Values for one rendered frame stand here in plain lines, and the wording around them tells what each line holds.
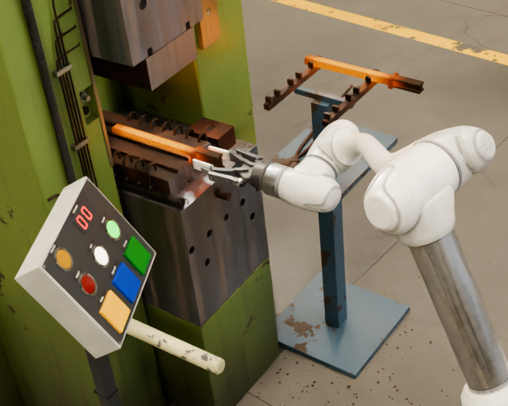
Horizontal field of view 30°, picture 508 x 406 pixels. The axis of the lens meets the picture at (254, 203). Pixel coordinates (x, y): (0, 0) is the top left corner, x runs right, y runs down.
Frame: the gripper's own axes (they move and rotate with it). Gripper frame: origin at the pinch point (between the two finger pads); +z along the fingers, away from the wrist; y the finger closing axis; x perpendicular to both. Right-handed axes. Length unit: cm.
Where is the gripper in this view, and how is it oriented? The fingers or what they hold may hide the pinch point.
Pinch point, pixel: (209, 159)
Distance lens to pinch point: 266.6
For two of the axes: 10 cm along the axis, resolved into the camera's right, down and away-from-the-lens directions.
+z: -8.2, -2.7, 5.0
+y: 5.6, -5.4, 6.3
